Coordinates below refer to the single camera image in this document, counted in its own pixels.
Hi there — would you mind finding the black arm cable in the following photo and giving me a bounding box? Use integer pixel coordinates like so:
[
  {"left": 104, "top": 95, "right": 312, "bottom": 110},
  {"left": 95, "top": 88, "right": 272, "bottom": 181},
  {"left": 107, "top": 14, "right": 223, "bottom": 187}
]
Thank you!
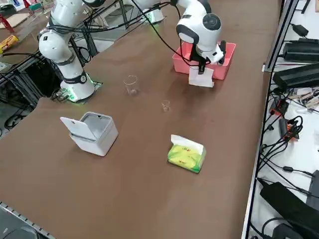
[{"left": 129, "top": 0, "right": 200, "bottom": 69}]

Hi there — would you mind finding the green tissue pack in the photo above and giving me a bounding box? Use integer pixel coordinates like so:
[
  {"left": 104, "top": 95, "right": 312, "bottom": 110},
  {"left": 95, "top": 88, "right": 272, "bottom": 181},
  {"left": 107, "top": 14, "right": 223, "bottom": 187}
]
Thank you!
[{"left": 167, "top": 134, "right": 207, "bottom": 174}]

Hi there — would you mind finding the aluminium table edge bracket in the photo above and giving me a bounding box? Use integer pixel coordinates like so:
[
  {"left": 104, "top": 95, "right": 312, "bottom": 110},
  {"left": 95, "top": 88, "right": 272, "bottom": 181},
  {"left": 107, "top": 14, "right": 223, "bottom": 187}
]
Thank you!
[{"left": 261, "top": 62, "right": 275, "bottom": 73}]

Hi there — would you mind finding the flat black power brick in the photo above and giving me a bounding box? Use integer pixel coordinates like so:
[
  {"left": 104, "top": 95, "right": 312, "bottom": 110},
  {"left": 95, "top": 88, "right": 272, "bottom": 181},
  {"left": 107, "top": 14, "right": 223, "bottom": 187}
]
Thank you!
[{"left": 260, "top": 181, "right": 319, "bottom": 226}]

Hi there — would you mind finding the yellow snack packet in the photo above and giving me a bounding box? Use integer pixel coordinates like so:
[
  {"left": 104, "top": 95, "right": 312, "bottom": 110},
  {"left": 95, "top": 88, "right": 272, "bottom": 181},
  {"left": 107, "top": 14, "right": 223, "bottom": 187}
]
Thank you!
[{"left": 0, "top": 34, "right": 20, "bottom": 54}]

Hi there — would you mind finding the long black power adapter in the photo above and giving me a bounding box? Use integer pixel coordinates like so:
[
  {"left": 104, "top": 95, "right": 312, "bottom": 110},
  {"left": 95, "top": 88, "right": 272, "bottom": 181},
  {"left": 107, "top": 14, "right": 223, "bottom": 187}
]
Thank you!
[{"left": 273, "top": 63, "right": 319, "bottom": 88}]

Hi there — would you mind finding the large glass beaker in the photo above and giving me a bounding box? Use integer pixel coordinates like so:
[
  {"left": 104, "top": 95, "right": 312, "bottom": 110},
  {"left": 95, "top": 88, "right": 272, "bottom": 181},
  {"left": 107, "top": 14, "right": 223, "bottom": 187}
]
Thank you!
[{"left": 123, "top": 75, "right": 140, "bottom": 98}]

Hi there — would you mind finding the white lidded trash bin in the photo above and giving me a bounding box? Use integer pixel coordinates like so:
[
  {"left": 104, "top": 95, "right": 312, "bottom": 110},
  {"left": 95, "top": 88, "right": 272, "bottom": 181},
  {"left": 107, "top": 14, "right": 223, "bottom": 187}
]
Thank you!
[{"left": 59, "top": 111, "right": 119, "bottom": 157}]

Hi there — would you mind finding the pink plastic waste container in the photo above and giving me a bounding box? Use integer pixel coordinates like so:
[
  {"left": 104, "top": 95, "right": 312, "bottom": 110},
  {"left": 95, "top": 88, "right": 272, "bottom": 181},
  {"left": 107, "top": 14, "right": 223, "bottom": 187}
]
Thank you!
[{"left": 171, "top": 41, "right": 237, "bottom": 81}]

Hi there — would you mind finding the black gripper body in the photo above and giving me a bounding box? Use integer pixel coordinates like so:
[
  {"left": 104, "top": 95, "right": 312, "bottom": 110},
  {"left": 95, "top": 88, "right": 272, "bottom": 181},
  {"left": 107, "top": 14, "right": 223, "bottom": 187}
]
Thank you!
[{"left": 190, "top": 55, "right": 208, "bottom": 68}]

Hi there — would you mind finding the large black power adapter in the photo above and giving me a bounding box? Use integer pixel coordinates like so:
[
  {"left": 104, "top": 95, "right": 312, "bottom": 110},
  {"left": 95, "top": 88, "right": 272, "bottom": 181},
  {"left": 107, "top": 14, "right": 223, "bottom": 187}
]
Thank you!
[{"left": 283, "top": 37, "right": 319, "bottom": 63}]

